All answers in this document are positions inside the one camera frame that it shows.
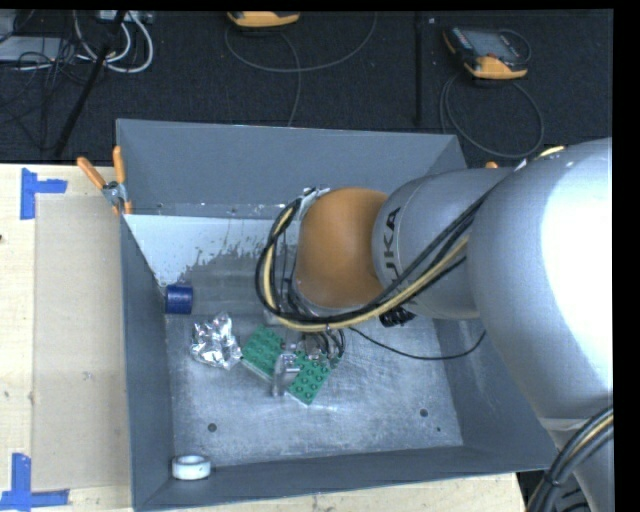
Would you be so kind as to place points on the grey metal bin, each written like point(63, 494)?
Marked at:
point(320, 430)

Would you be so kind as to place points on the brown cardboard board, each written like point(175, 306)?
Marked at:
point(75, 350)

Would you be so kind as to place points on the crumpled silver foil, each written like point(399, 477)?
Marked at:
point(216, 342)

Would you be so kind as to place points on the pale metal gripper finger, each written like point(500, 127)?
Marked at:
point(286, 365)

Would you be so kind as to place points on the blue cylinder cup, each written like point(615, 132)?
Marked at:
point(178, 299)

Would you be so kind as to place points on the dark green flat block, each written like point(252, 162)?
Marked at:
point(262, 347)

